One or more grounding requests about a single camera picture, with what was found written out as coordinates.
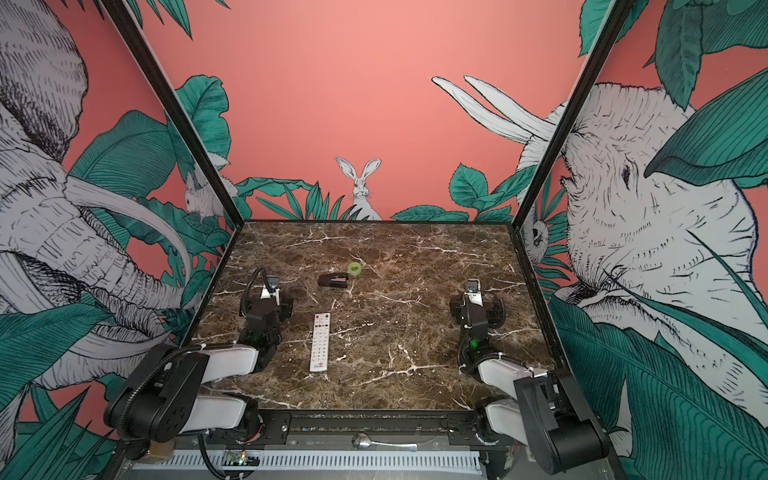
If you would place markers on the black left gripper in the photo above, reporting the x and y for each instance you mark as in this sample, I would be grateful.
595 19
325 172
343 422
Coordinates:
281 310

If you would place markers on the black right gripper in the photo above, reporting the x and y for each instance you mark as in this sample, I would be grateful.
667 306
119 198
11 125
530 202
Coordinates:
460 309

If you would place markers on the white remote control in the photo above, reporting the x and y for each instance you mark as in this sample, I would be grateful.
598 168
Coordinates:
320 343

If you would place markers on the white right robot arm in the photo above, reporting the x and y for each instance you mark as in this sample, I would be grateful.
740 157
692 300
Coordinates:
545 411

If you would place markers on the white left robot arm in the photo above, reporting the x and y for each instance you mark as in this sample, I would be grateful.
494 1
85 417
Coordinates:
161 399

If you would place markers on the black stapler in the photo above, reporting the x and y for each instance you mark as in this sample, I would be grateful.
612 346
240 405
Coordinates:
334 280

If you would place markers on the green tape roll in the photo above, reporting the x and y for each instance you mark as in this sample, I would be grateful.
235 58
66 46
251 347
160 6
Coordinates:
355 269

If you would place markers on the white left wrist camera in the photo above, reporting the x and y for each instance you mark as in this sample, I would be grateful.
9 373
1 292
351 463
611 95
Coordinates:
271 288

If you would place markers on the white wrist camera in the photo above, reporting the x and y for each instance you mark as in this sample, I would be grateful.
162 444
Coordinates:
473 292
271 288

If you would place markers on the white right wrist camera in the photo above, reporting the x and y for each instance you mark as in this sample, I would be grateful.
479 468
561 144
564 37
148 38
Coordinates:
473 292

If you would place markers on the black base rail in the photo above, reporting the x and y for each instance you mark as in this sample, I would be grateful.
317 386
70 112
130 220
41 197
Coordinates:
461 427

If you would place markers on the white perforated cable tray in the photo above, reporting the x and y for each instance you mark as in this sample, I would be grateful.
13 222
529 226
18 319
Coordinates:
467 462

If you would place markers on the black enclosure corner post left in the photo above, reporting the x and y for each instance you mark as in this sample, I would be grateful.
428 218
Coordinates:
121 16

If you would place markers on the black enclosure corner post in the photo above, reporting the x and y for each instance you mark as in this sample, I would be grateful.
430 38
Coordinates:
610 29
121 16

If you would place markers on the black enclosure corner post right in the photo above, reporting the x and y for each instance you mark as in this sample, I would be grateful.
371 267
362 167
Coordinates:
610 29

